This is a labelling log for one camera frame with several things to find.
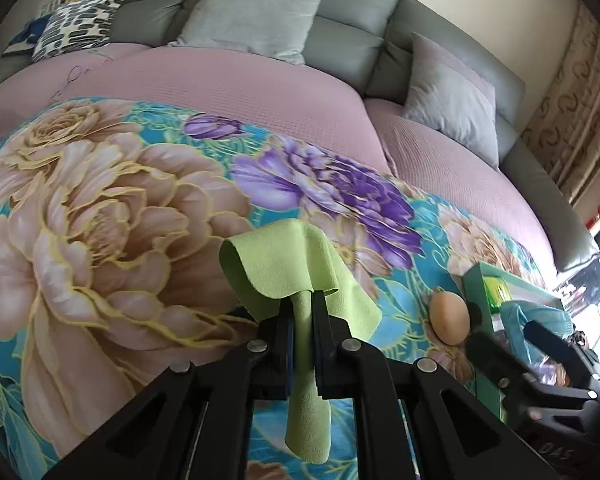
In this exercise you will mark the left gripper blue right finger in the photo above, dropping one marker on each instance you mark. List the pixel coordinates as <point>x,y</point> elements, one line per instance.
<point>337,371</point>

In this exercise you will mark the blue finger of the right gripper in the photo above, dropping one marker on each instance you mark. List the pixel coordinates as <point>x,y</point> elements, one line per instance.
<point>578,364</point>
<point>495,362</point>

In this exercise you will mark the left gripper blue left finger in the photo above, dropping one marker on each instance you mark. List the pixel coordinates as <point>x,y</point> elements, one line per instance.
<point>273,373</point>

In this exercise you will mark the light blue cloth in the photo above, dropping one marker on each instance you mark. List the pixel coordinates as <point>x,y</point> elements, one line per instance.
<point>516,314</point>

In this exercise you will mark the lime green cloth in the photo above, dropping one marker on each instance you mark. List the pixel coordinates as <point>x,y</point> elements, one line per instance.
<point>292,259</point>

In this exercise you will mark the beige potato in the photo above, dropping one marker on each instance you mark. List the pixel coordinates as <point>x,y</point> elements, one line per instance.
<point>449,317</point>

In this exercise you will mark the white tray teal rim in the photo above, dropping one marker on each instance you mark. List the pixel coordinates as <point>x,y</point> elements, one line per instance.
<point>520,289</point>

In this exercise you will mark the floral teal blanket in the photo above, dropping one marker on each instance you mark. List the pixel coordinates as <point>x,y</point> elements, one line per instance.
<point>112,216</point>

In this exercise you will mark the beige patterned curtain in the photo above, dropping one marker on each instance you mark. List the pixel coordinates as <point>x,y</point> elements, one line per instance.
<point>564,132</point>

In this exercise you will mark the pink sofa seat cover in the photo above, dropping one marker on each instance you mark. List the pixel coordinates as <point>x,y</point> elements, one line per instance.
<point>295,100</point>

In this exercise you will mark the grey pink right cushion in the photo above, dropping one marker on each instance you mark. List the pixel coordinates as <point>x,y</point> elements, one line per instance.
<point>447,96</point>

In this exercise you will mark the grey sofa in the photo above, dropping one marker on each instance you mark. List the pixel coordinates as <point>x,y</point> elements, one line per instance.
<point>368,44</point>

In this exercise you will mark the grey middle cushion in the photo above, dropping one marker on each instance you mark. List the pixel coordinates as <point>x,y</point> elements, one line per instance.
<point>276,29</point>

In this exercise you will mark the black white patterned cushion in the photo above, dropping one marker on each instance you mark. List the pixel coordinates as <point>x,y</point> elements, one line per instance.
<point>75,26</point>

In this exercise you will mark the blue cushion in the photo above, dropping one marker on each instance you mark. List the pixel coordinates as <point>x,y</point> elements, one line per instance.
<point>25,41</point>

